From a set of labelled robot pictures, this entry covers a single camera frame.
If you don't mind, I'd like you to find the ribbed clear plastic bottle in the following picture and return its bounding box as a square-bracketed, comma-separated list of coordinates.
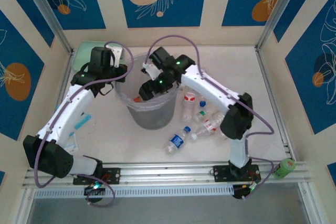
[211, 112, 226, 126]

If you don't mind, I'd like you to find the white slotted cable duct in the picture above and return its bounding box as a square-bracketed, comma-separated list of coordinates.
[33, 184, 234, 199]

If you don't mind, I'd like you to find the bottle with red-white label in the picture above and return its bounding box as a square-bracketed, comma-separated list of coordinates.
[182, 91, 197, 123]

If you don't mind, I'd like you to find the small clear bottle green cap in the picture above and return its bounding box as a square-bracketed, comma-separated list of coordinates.
[194, 110, 208, 123]

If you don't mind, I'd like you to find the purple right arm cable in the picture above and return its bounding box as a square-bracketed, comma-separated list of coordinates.
[144, 34, 275, 201]

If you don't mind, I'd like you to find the black wire loop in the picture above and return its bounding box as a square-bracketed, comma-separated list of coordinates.
[97, 83, 113, 97]

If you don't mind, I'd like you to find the mint green pouch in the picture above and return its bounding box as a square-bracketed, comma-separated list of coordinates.
[73, 40, 124, 72]

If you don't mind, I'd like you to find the aluminium side rail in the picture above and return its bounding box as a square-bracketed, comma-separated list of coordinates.
[254, 47, 296, 163]
[56, 52, 75, 110]

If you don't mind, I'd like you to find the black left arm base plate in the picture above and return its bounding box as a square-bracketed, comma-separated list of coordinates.
[72, 167, 121, 185]

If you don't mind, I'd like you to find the translucent grey plastic bin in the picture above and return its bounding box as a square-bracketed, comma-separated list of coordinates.
[114, 53, 182, 130]

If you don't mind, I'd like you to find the aluminium mounting rail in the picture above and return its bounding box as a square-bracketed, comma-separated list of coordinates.
[22, 161, 308, 187]

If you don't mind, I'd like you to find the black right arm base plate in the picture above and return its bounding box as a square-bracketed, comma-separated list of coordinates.
[213, 164, 262, 183]

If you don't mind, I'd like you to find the blue label bottle blue cap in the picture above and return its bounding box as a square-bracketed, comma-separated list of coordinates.
[162, 126, 192, 155]

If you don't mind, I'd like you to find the clear plastic bin liner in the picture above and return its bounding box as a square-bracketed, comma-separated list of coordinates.
[114, 53, 182, 112]

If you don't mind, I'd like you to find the green tape roll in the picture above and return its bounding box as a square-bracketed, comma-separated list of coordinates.
[272, 157, 297, 180]

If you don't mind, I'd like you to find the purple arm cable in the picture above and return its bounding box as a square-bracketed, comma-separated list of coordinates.
[144, 34, 275, 201]
[34, 40, 135, 208]

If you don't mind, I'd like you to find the red label bottle white cap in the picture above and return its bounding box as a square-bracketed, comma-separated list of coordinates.
[191, 119, 223, 141]

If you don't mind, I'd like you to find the clear bottle with blue cap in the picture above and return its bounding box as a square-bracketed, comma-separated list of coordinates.
[198, 100, 220, 116]

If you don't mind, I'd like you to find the aluminium frame post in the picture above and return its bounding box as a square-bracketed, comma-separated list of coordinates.
[19, 0, 74, 55]
[255, 0, 304, 51]

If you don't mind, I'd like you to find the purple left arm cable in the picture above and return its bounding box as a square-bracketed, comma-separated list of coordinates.
[34, 40, 135, 208]

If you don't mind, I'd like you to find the blue and white sachet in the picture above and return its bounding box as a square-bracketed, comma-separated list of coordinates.
[74, 113, 93, 130]
[64, 132, 79, 154]

